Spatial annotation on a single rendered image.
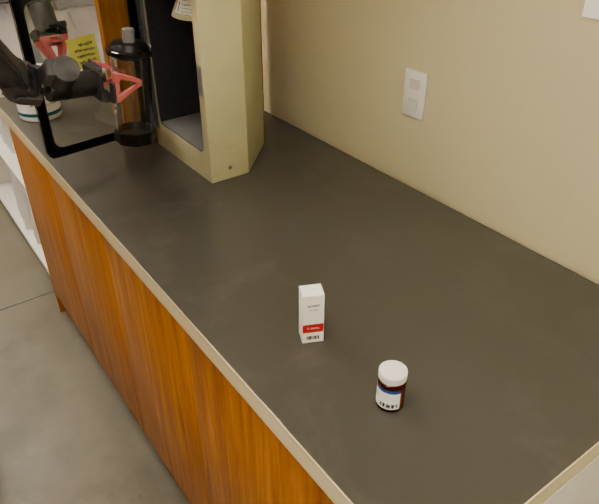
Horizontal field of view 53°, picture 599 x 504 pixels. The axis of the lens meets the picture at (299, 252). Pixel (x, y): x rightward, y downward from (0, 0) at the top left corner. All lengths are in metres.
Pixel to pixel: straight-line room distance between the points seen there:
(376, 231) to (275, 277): 0.28
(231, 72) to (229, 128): 0.14
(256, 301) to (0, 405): 1.49
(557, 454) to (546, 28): 0.76
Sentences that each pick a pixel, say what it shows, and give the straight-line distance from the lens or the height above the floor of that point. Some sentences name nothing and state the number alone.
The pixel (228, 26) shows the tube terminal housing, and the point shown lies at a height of 1.32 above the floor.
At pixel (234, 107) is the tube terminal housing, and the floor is 1.12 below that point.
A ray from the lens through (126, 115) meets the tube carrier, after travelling 1.54.
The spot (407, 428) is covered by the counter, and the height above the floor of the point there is 0.94.
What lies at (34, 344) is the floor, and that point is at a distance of 2.68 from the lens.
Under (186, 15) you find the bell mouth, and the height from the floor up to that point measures 1.33.
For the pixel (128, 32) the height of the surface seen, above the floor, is 1.30.
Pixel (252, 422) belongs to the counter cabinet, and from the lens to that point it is 1.12.
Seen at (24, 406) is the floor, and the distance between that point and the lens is 2.43.
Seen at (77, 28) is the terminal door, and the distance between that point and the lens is 1.64.
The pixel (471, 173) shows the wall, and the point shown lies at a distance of 1.46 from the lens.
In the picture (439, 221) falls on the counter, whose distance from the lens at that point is 1.42.
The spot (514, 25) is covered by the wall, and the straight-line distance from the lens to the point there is 1.33.
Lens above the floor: 1.64
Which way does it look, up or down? 33 degrees down
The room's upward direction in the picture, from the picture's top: straight up
